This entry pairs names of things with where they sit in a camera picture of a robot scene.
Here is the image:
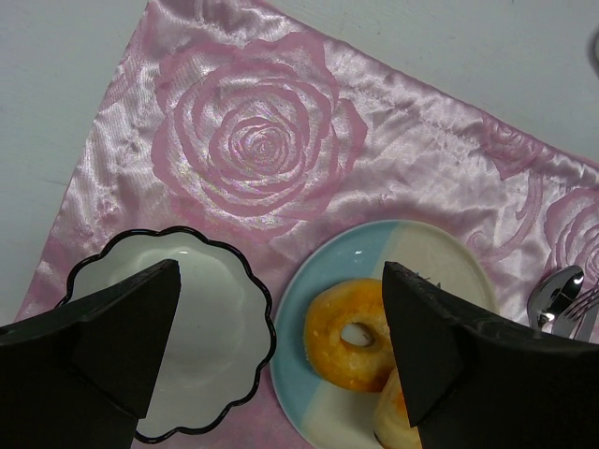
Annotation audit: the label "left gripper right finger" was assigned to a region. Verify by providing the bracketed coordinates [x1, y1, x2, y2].
[382, 262, 598, 449]

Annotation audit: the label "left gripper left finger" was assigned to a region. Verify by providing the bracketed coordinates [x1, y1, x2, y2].
[1, 259, 181, 448]

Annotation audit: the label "striped bun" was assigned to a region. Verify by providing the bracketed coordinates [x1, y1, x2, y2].
[373, 369, 422, 449]

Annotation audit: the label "golden bagel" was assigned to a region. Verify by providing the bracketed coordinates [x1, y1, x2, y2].
[303, 278, 395, 393]

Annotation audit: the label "blue and cream plate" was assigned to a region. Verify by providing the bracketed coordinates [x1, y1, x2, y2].
[270, 220, 498, 448]

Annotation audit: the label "white scalloped bowl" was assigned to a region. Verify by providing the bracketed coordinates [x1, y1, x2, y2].
[60, 225, 276, 444]

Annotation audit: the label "pink rose satin placemat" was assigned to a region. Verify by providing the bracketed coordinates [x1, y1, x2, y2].
[20, 1, 598, 448]

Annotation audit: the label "fork with patterned handle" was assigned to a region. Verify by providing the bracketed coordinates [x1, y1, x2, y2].
[551, 284, 598, 338]

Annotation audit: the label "spoon with patterned handle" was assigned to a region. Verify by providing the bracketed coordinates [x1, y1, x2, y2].
[527, 265, 584, 330]

